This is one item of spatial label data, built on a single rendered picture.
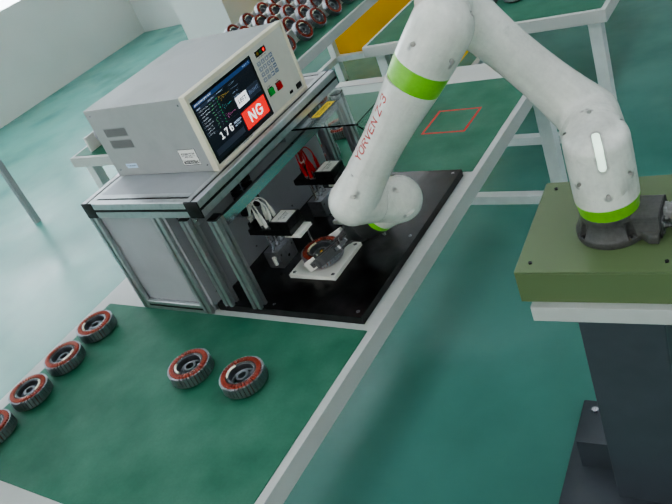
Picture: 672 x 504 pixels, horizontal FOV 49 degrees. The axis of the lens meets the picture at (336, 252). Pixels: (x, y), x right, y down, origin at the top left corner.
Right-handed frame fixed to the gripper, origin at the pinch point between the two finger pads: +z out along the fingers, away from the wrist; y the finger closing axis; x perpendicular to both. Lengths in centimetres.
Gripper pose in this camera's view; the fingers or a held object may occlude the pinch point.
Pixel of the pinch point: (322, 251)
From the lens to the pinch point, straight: 197.3
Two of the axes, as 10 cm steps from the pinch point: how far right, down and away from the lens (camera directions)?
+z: -5.2, 3.5, 7.8
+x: 6.9, 7.1, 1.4
